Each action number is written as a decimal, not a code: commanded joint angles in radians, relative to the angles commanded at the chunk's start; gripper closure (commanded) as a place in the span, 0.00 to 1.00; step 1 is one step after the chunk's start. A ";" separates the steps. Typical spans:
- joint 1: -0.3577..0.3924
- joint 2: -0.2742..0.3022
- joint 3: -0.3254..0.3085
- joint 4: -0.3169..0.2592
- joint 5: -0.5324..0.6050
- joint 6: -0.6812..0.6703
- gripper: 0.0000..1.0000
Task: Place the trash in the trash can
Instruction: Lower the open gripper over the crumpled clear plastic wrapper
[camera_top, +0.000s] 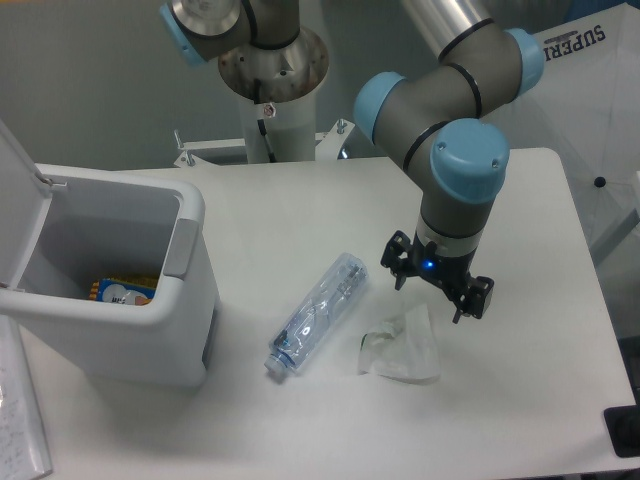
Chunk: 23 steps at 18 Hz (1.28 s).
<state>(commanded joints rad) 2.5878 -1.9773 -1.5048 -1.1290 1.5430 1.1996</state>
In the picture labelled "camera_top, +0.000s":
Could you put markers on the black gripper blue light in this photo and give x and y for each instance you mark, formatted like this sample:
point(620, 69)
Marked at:
point(471, 295)

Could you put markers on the clear plastic wrapper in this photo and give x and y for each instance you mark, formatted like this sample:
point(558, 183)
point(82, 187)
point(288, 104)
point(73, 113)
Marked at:
point(402, 348)

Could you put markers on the clear plastic water bottle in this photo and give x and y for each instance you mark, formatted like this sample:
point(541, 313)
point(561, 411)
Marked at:
point(328, 303)

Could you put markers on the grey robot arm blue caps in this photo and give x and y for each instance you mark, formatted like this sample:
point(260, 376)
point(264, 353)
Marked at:
point(431, 128)

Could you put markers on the white trash can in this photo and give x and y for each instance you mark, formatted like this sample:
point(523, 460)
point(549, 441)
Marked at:
point(109, 269)

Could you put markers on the white umbrella with lettering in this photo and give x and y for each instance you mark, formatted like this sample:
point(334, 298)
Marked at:
point(589, 97)

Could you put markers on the black device at edge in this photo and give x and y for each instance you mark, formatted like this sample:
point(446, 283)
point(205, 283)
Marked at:
point(623, 427)

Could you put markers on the blue yellow snack package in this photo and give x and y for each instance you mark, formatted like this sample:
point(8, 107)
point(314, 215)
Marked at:
point(127, 290)

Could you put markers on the white metal base bracket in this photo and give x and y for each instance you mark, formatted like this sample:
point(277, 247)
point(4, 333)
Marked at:
point(330, 145)

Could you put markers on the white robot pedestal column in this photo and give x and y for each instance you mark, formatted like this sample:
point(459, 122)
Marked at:
point(276, 92)

